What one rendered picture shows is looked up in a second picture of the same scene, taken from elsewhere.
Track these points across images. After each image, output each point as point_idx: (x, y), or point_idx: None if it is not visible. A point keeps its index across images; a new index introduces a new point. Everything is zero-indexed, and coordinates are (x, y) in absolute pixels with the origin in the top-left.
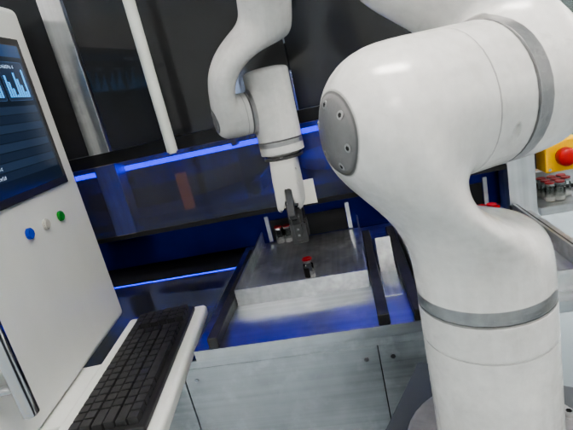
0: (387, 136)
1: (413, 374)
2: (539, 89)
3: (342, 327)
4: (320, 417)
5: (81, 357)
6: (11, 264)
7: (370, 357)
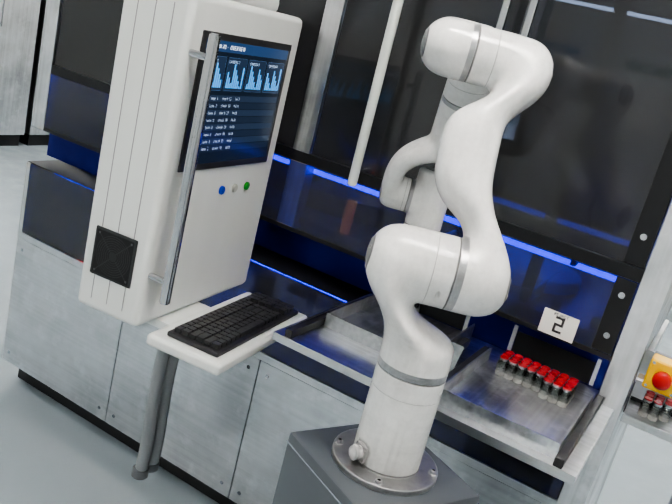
0: (377, 264)
1: None
2: (453, 283)
3: (372, 376)
4: None
5: (201, 293)
6: (201, 205)
7: None
